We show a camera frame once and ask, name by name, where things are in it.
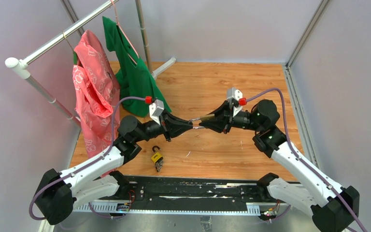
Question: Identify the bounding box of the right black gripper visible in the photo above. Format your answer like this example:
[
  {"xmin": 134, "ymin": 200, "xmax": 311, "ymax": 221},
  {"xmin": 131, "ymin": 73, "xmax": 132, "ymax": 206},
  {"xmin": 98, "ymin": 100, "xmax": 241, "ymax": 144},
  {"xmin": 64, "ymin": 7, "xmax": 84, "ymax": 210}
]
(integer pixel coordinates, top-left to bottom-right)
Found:
[{"xmin": 199, "ymin": 100, "xmax": 261, "ymax": 134}]

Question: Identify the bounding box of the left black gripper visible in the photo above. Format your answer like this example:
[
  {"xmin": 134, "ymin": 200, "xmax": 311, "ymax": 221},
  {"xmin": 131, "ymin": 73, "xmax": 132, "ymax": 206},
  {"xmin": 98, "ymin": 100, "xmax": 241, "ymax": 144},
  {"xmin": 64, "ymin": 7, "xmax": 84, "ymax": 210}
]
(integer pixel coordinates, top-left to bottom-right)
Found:
[{"xmin": 134, "ymin": 110, "xmax": 194, "ymax": 144}]

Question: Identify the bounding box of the yellow black padlock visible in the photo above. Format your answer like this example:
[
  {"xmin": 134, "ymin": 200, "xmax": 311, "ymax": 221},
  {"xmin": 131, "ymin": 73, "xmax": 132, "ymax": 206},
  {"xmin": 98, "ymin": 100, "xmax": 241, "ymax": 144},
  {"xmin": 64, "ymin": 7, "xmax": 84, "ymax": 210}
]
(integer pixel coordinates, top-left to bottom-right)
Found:
[{"xmin": 151, "ymin": 145, "xmax": 164, "ymax": 173}]

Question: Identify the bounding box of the brass padlock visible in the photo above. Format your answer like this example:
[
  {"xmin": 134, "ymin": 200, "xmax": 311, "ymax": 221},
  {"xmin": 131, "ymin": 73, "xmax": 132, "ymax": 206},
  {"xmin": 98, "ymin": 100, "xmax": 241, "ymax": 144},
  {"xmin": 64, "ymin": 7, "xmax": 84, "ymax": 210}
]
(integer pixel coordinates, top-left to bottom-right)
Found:
[{"xmin": 188, "ymin": 114, "xmax": 215, "ymax": 130}]

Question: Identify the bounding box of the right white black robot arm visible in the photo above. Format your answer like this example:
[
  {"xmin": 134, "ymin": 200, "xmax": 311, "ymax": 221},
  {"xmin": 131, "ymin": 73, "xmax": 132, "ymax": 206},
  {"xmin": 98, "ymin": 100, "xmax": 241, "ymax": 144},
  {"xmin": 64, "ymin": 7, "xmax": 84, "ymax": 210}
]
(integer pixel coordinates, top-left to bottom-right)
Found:
[{"xmin": 199, "ymin": 100, "xmax": 360, "ymax": 232}]

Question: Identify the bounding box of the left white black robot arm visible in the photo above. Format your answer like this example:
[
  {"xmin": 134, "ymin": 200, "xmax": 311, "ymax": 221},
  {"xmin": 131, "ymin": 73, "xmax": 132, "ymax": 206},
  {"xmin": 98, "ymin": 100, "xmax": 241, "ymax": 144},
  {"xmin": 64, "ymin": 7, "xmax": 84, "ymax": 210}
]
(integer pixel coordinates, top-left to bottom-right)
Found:
[{"xmin": 29, "ymin": 111, "xmax": 193, "ymax": 225}]

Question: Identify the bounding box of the green garment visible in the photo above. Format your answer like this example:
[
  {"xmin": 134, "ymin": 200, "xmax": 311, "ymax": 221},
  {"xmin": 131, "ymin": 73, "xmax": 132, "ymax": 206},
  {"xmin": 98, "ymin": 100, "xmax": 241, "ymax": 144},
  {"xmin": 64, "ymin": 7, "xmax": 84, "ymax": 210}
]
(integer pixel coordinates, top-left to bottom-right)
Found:
[{"xmin": 102, "ymin": 17, "xmax": 171, "ymax": 112}]

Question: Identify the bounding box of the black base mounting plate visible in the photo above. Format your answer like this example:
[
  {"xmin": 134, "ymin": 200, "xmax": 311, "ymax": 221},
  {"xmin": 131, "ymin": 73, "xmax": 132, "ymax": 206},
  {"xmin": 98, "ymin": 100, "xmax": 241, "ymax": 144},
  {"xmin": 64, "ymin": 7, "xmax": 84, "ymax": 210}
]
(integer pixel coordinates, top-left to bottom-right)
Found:
[{"xmin": 97, "ymin": 175, "xmax": 289, "ymax": 213}]

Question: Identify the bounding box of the pink clothes hanger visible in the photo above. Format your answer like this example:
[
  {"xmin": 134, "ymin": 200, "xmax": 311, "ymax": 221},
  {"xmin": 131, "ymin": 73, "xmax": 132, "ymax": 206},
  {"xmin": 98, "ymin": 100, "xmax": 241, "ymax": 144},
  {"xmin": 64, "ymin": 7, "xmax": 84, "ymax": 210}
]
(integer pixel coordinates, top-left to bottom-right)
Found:
[{"xmin": 109, "ymin": 0, "xmax": 140, "ymax": 65}]

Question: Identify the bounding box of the pink patterned garment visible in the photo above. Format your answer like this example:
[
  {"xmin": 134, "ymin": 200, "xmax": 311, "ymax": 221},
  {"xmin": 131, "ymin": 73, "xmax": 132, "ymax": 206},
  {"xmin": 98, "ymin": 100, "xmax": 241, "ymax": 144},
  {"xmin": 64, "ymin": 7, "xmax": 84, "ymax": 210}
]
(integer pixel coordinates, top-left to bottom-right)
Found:
[{"xmin": 72, "ymin": 30, "xmax": 120, "ymax": 158}]

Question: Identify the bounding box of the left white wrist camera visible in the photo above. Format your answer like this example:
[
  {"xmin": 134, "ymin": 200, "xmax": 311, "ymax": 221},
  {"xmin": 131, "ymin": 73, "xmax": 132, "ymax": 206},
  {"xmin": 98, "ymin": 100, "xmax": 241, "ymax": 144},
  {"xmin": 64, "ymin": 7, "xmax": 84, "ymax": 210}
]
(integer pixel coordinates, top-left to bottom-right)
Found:
[{"xmin": 149, "ymin": 100, "xmax": 164, "ymax": 126}]

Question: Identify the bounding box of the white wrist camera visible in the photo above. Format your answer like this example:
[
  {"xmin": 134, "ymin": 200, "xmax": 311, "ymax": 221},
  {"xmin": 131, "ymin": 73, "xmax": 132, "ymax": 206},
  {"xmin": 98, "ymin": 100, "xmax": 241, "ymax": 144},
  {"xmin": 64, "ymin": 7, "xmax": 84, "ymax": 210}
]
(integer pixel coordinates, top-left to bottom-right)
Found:
[
  {"xmin": 149, "ymin": 100, "xmax": 164, "ymax": 126},
  {"xmin": 227, "ymin": 87, "xmax": 243, "ymax": 118}
]

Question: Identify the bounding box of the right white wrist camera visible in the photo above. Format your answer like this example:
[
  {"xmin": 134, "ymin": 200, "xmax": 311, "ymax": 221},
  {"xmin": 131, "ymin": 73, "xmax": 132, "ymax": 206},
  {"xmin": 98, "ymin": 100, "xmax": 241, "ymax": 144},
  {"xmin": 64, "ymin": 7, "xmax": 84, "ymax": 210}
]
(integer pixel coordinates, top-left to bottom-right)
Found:
[{"xmin": 227, "ymin": 87, "xmax": 243, "ymax": 118}]

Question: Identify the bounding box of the aluminium frame rail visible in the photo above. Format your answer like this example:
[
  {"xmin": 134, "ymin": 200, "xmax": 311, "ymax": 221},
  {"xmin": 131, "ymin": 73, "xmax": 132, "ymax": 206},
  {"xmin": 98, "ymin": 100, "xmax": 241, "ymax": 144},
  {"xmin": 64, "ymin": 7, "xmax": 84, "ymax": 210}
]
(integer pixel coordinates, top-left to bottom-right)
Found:
[{"xmin": 283, "ymin": 0, "xmax": 332, "ymax": 142}]

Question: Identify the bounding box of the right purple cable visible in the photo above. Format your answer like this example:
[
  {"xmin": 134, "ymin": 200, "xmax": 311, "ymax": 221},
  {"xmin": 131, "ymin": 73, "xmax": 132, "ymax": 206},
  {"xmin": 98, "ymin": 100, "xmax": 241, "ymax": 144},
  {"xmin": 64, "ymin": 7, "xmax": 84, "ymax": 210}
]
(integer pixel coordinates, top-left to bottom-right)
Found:
[{"xmin": 238, "ymin": 88, "xmax": 369, "ymax": 232}]

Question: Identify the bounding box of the purple cable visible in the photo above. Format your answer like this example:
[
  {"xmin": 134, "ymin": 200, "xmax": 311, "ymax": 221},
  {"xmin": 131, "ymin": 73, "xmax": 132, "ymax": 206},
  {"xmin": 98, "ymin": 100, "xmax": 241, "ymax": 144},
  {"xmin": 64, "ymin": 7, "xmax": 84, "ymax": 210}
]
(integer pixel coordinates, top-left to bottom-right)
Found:
[
  {"xmin": 238, "ymin": 88, "xmax": 369, "ymax": 232},
  {"xmin": 29, "ymin": 96, "xmax": 154, "ymax": 221}
]

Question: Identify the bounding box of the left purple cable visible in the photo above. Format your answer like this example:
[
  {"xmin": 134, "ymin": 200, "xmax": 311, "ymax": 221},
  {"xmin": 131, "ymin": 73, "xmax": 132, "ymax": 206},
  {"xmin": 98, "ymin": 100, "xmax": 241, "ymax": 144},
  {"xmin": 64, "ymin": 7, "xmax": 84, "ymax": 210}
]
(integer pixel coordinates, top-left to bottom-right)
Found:
[{"xmin": 29, "ymin": 96, "xmax": 154, "ymax": 221}]

